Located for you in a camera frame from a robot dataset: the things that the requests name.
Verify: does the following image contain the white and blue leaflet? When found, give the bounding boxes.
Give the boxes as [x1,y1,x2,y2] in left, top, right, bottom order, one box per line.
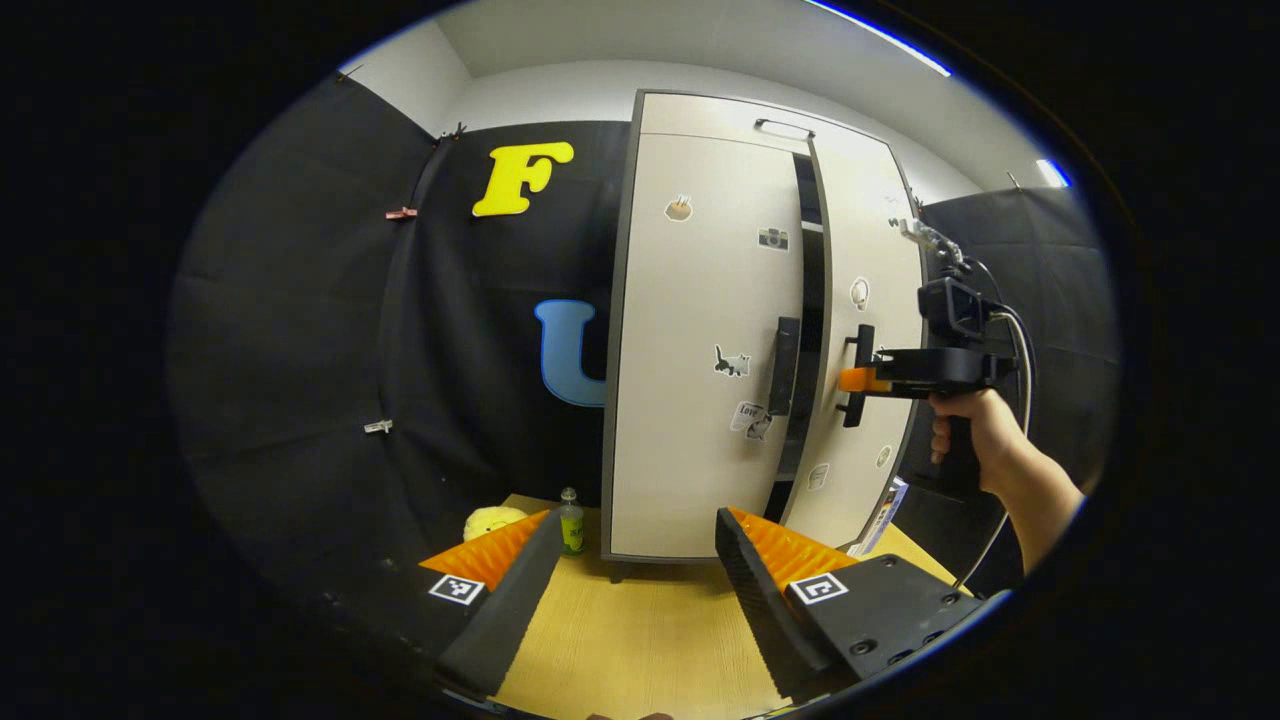
[848,476,911,558]

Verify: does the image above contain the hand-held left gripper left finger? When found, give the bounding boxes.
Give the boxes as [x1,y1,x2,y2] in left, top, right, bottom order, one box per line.
[290,508,567,701]

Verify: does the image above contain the beige cabinet door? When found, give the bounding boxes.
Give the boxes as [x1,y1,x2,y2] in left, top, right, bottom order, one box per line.
[608,132,809,561]
[778,135,926,551]

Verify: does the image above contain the small green bottle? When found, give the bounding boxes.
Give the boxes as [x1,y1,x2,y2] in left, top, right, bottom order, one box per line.
[558,487,587,557]

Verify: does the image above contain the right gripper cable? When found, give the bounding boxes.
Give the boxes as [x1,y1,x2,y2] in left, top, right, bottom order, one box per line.
[893,216,1037,591]

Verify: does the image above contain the beige cabinet flap with handle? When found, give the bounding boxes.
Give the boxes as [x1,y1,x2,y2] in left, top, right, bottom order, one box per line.
[635,92,891,156]

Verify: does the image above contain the yellow plush toy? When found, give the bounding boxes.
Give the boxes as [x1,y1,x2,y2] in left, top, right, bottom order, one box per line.
[462,505,531,543]

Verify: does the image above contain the beige double-door shoe cabinet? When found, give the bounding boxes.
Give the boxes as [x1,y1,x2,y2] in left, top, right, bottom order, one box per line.
[600,88,931,583]

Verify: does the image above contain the black backdrop cloth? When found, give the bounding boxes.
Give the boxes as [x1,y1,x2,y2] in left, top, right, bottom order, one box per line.
[168,70,1121,601]

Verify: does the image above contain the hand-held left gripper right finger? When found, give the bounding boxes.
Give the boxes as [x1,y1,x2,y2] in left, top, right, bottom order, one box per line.
[713,505,1011,706]

